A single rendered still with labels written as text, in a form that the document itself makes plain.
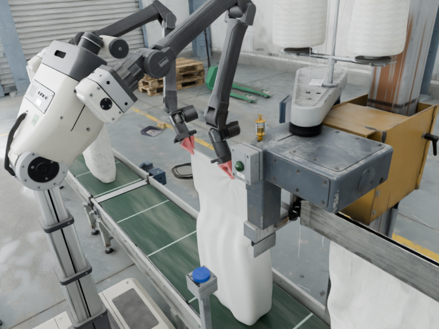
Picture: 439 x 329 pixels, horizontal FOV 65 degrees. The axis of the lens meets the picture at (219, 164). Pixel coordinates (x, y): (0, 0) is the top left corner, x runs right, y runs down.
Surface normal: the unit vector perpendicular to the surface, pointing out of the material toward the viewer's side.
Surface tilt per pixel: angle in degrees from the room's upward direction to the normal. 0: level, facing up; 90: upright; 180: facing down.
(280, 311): 0
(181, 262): 0
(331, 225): 90
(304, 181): 90
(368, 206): 90
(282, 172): 90
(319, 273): 0
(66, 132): 115
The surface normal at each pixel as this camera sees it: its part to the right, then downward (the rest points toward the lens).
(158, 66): 0.62, 0.34
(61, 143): 0.26, 0.77
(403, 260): -0.78, 0.32
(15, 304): -0.05, -0.89
